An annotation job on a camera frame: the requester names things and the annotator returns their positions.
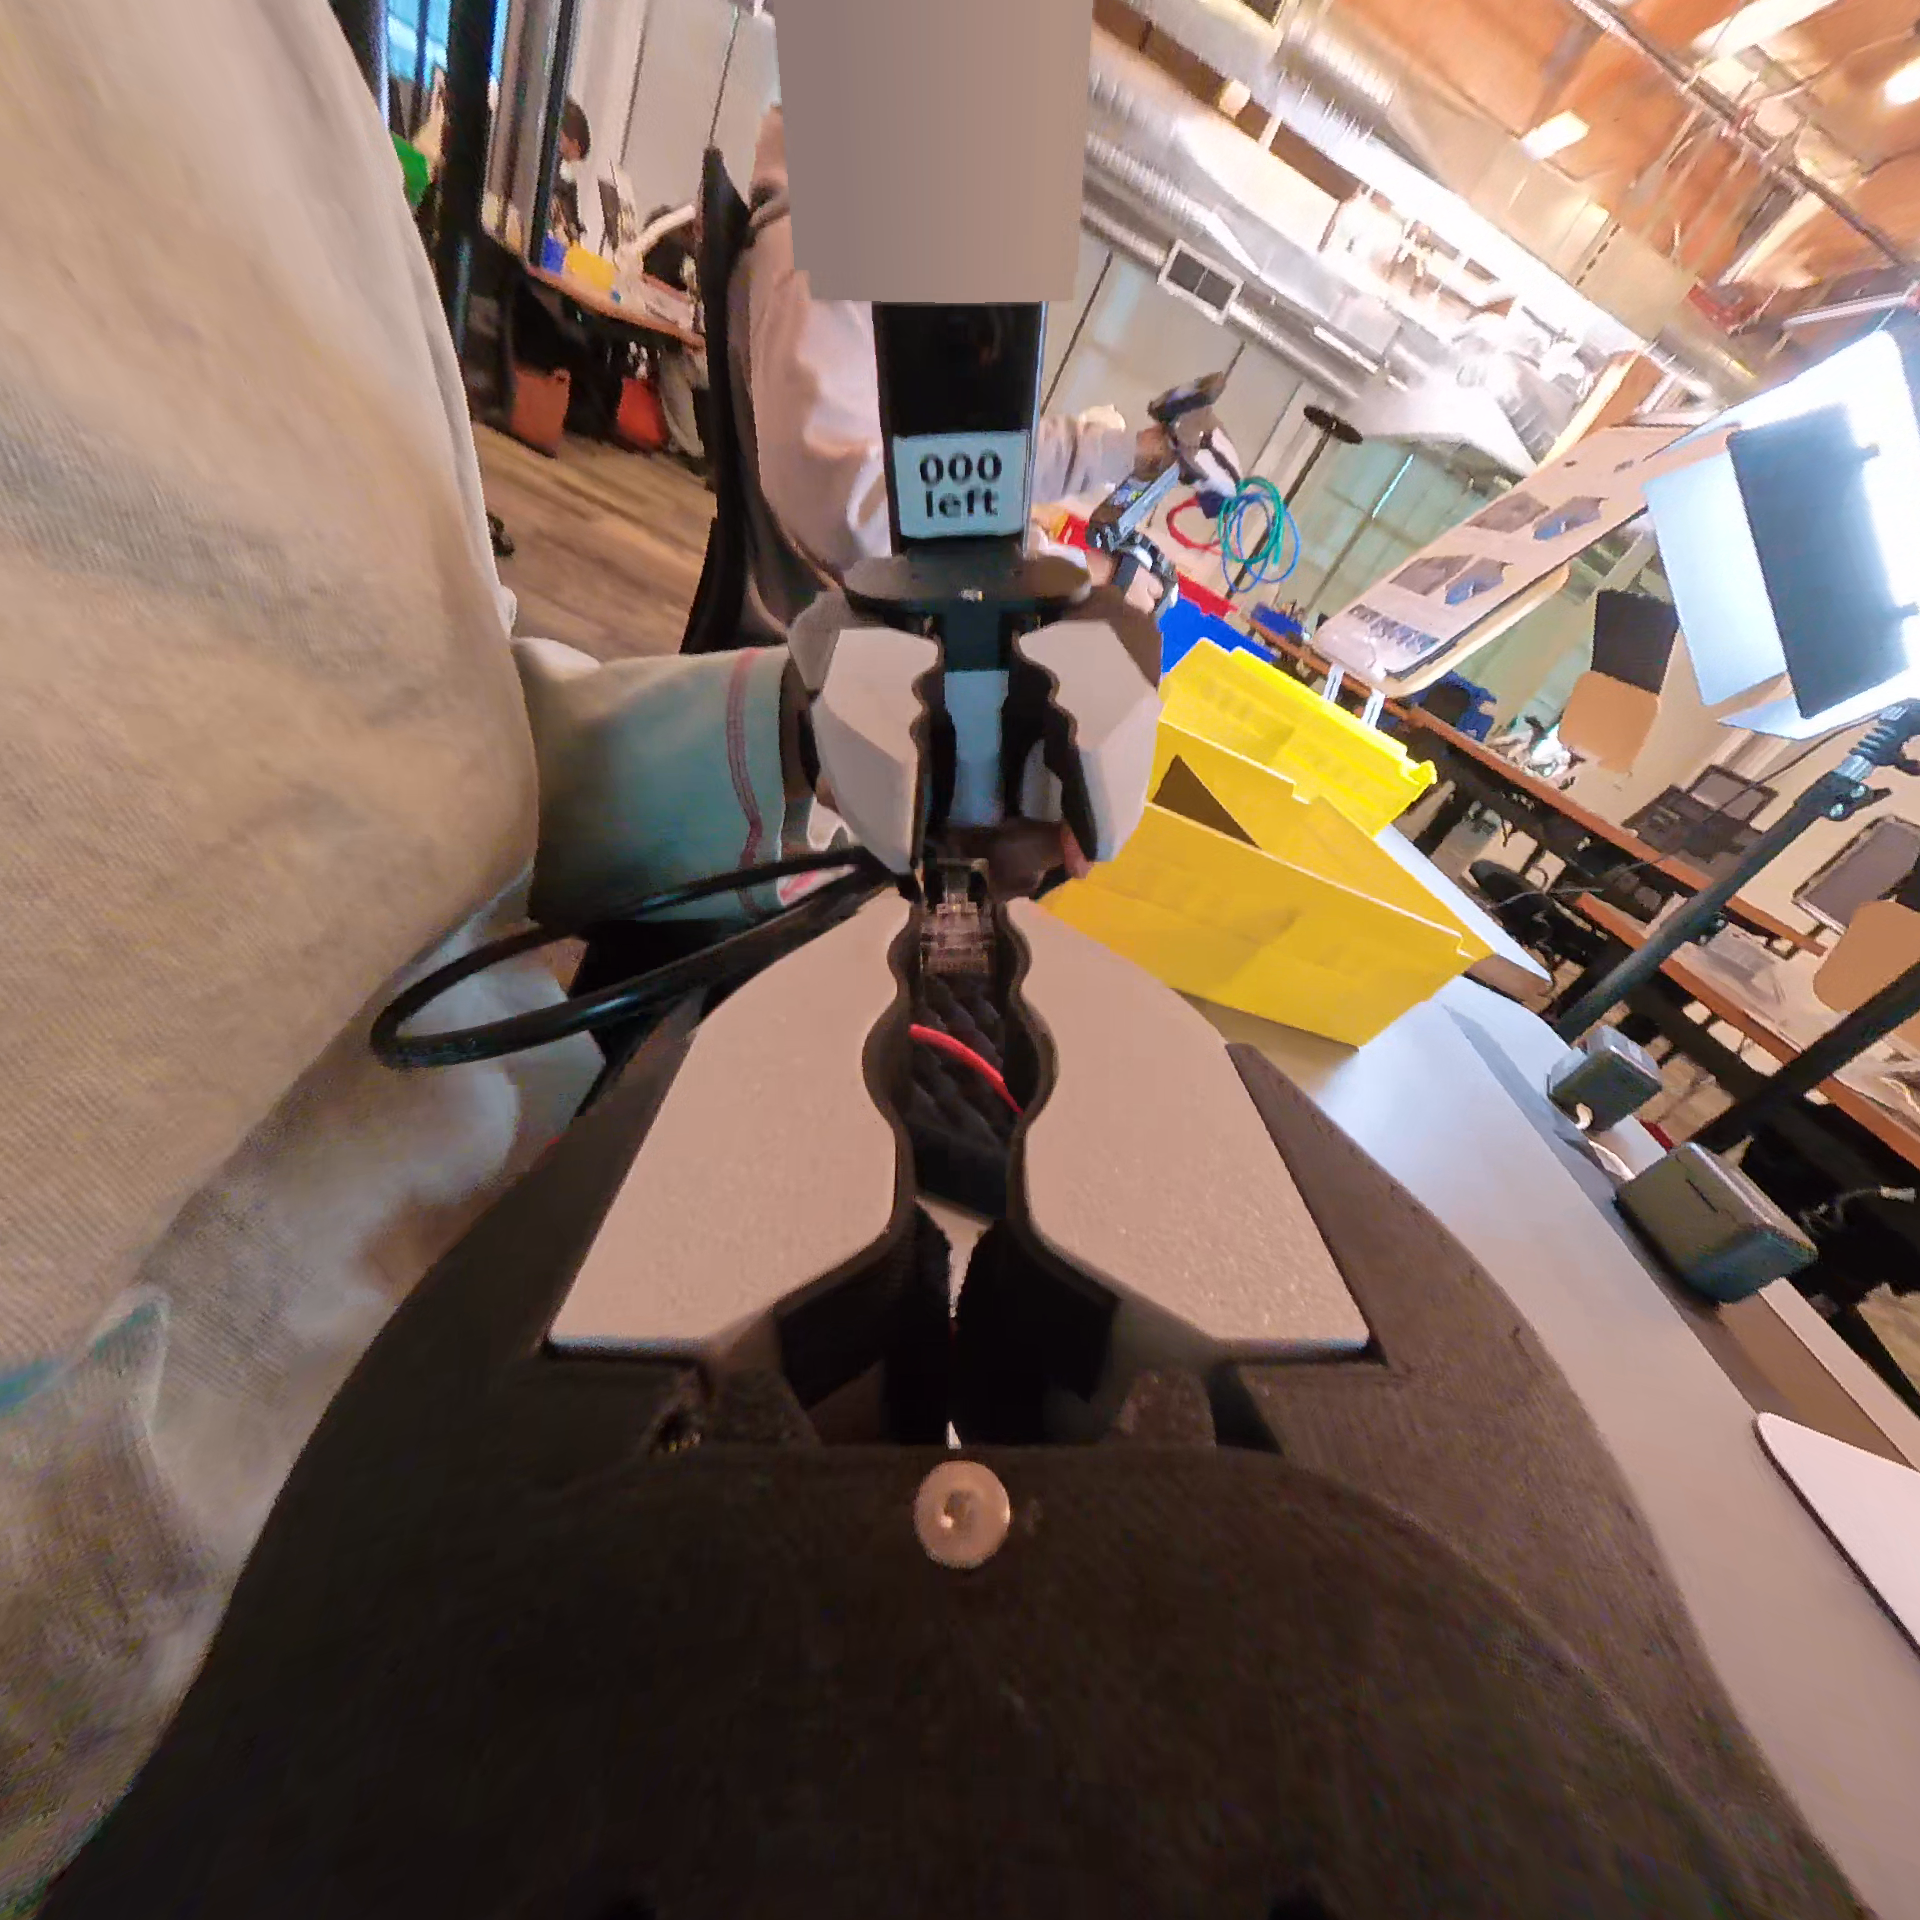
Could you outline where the white flat pad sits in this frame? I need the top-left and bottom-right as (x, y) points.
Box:
(1750, 1411), (1920, 1656)

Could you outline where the person's beige clothing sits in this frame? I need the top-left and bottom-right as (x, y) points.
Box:
(0, 0), (543, 1920)

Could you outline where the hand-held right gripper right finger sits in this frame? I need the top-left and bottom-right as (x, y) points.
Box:
(1002, 897), (1374, 1365)

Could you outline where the studio light panel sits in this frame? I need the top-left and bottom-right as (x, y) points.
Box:
(1639, 320), (1920, 741)

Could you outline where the blue plastic bin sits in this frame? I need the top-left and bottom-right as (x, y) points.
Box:
(1167, 584), (1279, 665)

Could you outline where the black light stand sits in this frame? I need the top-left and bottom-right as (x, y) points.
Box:
(1549, 701), (1920, 1156)

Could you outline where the black cable with plug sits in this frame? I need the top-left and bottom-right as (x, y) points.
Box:
(367, 843), (1003, 1072)

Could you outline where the grey power adapter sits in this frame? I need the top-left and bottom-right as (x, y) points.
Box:
(1617, 1144), (1820, 1305)
(1545, 1026), (1667, 1130)

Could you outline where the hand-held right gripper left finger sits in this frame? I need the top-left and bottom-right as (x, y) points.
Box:
(543, 892), (922, 1368)

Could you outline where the long wooden workbench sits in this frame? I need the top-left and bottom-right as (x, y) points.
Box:
(1245, 616), (1920, 1172)

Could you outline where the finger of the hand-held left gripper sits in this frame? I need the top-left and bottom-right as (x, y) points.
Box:
(806, 624), (933, 876)
(1031, 616), (1165, 869)

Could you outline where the instruction poster board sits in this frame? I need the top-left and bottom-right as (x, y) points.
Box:
(1309, 416), (1743, 696)

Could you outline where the green and blue cable bundle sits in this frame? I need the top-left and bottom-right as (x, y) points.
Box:
(1211, 472), (1300, 597)

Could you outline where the yellow plastic bin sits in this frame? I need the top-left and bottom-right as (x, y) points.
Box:
(1039, 750), (1498, 1048)
(1151, 636), (1441, 826)

